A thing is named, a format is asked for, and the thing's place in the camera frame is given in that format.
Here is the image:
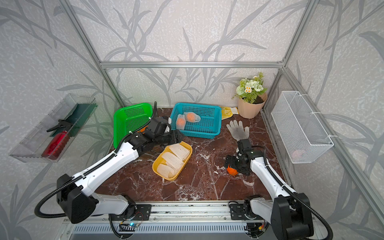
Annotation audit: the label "grey knit work glove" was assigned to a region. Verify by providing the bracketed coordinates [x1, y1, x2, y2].
[226, 120, 250, 142]

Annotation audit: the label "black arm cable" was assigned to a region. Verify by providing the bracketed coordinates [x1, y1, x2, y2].
[251, 145, 334, 240]
[33, 101, 158, 240]

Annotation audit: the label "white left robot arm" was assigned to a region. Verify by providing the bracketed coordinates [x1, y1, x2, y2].
[56, 117, 185, 224]

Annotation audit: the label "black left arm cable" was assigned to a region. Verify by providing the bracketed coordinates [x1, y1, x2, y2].
[33, 101, 158, 240]

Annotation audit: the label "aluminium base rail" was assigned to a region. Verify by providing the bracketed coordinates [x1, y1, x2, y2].
[56, 200, 276, 240]

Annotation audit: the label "teal plastic basket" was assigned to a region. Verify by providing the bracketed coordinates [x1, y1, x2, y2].
[170, 103, 222, 139]

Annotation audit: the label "pink object in wire basket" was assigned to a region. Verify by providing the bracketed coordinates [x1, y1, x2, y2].
[291, 150, 306, 162]

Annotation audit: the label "netted orange large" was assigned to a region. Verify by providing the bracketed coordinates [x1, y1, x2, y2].
[176, 114, 187, 130]

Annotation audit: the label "beige ribbed flower pot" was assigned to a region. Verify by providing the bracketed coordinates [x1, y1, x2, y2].
[238, 93, 268, 119]

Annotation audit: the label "white wire mesh basket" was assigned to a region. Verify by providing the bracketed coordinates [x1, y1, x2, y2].
[272, 91, 334, 164]

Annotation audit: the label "yellow dotted work glove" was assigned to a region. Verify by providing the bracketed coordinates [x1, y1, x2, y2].
[221, 107, 239, 120]

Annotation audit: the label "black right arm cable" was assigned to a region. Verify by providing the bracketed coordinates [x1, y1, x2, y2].
[251, 145, 334, 240]

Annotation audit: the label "dark green trowel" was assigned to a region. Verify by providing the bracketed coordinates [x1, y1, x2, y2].
[65, 104, 97, 137]

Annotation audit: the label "green plastic basket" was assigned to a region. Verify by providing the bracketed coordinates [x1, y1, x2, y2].
[114, 103, 153, 149]

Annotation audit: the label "white green artificial flowers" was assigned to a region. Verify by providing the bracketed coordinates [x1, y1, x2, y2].
[233, 72, 267, 104]

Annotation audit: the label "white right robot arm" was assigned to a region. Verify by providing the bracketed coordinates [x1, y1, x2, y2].
[226, 139, 314, 240]

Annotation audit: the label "clear plastic wall shelf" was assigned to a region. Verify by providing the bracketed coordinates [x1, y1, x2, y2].
[10, 94, 98, 163]

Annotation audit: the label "white foam net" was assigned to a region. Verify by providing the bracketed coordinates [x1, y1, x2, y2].
[162, 152, 184, 171]
[156, 164, 177, 179]
[169, 144, 191, 162]

